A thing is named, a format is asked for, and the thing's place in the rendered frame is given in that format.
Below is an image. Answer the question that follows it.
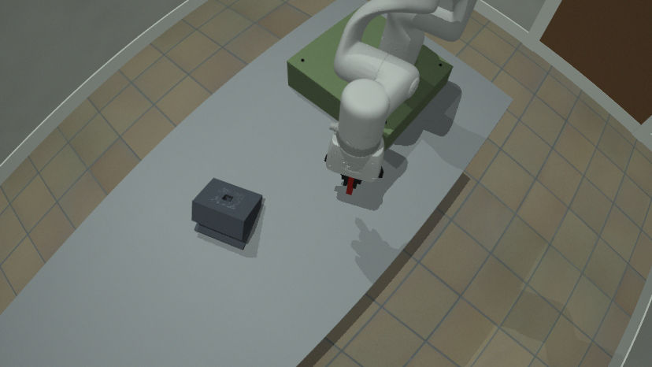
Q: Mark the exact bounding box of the red rectangular peg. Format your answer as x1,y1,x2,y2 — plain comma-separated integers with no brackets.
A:
346,177,354,195

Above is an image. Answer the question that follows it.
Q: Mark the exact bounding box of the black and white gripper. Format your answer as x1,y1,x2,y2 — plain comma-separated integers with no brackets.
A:
324,132,384,189

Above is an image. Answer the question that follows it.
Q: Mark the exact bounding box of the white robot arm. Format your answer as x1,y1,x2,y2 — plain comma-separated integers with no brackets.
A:
329,0,477,157

